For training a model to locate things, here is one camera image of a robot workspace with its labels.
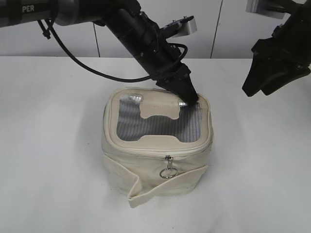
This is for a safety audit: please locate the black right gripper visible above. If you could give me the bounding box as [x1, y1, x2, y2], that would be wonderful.
[242, 0, 311, 97]

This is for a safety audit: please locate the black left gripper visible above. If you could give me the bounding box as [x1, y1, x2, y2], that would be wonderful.
[136, 41, 199, 105]

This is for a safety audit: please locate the cream canvas zipper bag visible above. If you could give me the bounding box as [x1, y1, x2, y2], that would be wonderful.
[102, 87, 214, 208]

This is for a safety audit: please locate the silver ring zipper pull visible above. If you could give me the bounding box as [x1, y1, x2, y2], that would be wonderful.
[159, 156, 178, 179]

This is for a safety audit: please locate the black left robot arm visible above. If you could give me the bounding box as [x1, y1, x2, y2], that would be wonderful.
[0, 0, 198, 105]

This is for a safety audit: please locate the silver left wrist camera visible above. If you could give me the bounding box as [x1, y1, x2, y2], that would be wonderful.
[161, 16, 197, 39]

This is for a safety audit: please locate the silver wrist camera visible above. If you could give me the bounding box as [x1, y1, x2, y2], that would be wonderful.
[246, 0, 286, 19]
[161, 16, 197, 39]

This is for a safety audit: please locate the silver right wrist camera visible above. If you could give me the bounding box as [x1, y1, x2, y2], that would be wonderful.
[246, 0, 286, 19]

